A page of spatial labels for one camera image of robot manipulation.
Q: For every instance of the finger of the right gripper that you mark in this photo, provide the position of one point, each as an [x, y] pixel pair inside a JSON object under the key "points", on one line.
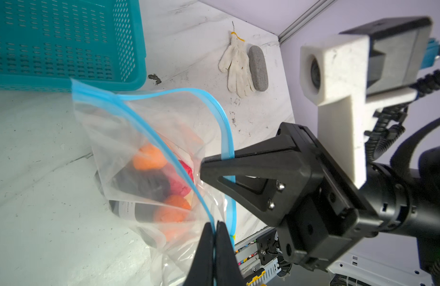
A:
{"points": [[270, 179]]}

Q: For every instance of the red orange toy fruit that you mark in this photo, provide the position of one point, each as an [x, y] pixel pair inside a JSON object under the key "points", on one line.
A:
{"points": [[174, 211]]}

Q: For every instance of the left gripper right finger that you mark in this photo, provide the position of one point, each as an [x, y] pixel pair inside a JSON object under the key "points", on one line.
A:
{"points": [[227, 272]]}

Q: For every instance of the clear zip bag blue zipper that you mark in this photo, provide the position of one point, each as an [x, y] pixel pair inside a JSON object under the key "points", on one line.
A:
{"points": [[186, 125]]}

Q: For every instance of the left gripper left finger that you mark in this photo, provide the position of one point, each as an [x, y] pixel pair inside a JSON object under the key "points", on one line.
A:
{"points": [[201, 272]]}

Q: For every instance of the pink toy fruit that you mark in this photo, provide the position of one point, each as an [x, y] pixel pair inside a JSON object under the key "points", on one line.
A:
{"points": [[177, 184]]}

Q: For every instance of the teal plastic basket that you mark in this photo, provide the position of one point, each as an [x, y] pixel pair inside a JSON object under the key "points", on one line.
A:
{"points": [[47, 44]]}

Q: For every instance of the yellow handled pliers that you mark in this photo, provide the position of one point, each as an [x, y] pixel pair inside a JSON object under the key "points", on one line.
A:
{"points": [[260, 278]]}

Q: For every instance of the grey oval stone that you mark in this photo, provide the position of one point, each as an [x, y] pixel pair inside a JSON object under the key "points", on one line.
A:
{"points": [[257, 64]]}

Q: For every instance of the black toy eggplant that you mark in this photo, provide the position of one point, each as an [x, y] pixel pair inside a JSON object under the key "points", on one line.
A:
{"points": [[135, 212]]}

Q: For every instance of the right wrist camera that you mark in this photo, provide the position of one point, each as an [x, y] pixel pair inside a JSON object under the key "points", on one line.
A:
{"points": [[354, 76]]}

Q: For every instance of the white work glove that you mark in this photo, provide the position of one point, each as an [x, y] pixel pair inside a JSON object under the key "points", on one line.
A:
{"points": [[235, 62]]}

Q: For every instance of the black toy avocado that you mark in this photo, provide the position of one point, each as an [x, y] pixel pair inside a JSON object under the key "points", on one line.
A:
{"points": [[147, 184]]}

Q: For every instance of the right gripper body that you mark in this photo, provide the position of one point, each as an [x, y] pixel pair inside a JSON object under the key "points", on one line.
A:
{"points": [[327, 215]]}

